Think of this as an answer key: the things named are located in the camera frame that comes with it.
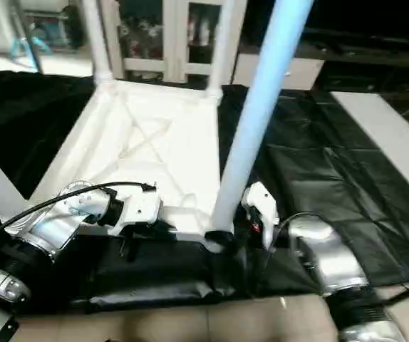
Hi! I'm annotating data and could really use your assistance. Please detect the white plastic table top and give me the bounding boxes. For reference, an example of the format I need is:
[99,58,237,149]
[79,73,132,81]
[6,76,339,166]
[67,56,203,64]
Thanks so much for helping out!
[1,78,231,252]

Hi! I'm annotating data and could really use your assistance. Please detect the black work surface mat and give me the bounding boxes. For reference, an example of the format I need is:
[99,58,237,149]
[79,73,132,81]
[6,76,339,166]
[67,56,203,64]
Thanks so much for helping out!
[0,68,409,316]

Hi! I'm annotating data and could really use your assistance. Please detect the white drawer unit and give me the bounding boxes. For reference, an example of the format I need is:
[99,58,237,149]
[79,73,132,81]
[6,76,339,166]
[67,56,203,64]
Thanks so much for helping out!
[233,53,328,93]

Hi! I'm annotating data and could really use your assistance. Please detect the white flat sheet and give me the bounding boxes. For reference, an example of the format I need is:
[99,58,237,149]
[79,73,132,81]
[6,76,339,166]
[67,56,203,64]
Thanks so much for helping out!
[330,90,409,192]

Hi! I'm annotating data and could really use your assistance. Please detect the white glass door cabinet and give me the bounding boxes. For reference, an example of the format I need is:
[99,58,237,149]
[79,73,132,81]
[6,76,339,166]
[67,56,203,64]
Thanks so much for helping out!
[100,0,249,83]

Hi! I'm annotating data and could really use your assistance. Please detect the colourful background box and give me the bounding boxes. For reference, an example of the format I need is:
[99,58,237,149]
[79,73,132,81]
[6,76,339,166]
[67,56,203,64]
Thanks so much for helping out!
[11,6,83,59]

